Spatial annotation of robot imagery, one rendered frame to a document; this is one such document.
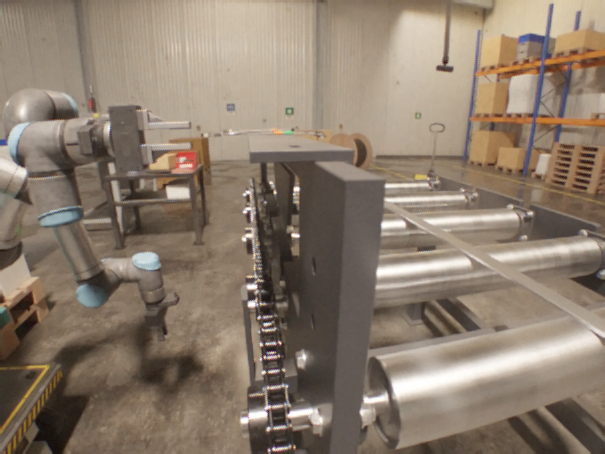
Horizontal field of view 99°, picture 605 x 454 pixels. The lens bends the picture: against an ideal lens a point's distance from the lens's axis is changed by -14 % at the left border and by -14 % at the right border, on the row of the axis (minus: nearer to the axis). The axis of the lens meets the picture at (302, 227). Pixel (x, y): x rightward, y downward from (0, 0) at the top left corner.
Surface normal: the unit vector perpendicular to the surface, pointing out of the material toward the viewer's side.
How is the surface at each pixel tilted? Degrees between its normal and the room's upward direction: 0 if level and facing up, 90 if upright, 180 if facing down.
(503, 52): 90
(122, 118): 90
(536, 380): 59
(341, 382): 90
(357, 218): 90
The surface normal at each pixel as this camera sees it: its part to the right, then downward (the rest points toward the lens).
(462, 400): 0.14, -0.30
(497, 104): 0.18, 0.33
